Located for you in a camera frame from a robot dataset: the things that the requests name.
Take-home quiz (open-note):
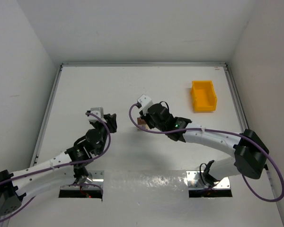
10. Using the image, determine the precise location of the metal base plate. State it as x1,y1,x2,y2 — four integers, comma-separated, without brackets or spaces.
186,170,231,190
75,171,104,190

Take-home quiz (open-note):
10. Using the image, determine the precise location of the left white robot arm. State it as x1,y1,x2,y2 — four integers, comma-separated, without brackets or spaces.
0,112,117,216

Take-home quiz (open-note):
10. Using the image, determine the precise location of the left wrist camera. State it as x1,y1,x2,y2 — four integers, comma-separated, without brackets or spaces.
85,107,106,123

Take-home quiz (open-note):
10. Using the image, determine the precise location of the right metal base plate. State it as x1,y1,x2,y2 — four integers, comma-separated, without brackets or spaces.
186,170,231,190

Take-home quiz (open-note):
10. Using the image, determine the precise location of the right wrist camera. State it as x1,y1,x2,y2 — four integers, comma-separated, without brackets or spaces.
137,94,153,122

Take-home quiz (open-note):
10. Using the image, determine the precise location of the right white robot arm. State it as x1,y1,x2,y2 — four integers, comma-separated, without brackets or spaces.
140,103,269,186

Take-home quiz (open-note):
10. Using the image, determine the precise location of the brown wood block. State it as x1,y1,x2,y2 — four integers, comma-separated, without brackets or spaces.
137,117,146,126

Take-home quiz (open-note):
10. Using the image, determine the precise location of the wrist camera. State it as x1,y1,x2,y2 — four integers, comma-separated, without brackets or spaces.
85,107,106,123
137,94,153,122

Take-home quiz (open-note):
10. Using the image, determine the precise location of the white front cover board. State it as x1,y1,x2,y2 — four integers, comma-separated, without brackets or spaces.
8,171,282,227

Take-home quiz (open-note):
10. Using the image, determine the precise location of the yellow plastic bin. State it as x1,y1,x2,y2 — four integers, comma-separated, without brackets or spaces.
190,80,217,112

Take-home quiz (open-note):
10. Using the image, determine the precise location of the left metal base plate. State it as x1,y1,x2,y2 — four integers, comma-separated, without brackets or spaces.
75,171,104,190

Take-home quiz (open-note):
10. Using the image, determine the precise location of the aluminium table frame rail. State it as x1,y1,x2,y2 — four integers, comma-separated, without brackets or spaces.
7,61,274,201

